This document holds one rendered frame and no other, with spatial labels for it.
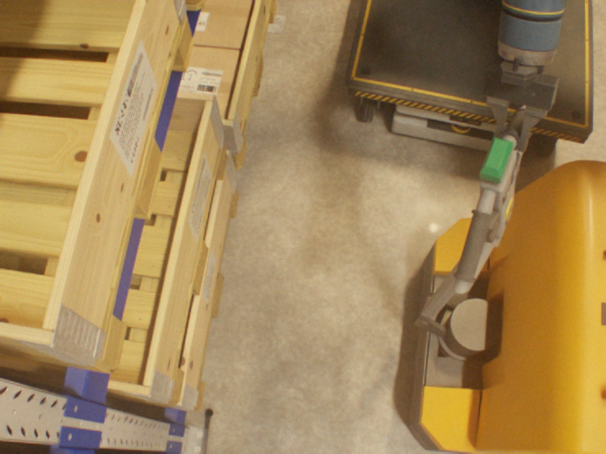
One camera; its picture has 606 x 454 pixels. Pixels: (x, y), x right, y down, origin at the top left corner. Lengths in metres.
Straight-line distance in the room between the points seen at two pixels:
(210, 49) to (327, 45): 0.77
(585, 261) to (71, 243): 1.27
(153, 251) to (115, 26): 0.65
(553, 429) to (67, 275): 1.21
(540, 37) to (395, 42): 1.51
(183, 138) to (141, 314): 0.54
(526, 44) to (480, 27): 1.59
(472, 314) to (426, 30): 1.20
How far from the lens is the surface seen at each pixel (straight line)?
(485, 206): 1.13
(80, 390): 1.28
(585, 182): 1.81
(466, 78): 2.53
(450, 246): 2.21
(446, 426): 2.07
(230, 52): 2.37
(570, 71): 2.70
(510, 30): 1.12
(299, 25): 3.06
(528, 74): 1.10
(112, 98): 1.07
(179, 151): 1.86
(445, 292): 1.77
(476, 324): 2.04
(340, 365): 2.40
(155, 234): 1.77
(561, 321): 1.71
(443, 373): 2.15
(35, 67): 1.42
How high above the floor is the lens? 2.37
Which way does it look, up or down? 69 degrees down
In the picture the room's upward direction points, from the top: 2 degrees counter-clockwise
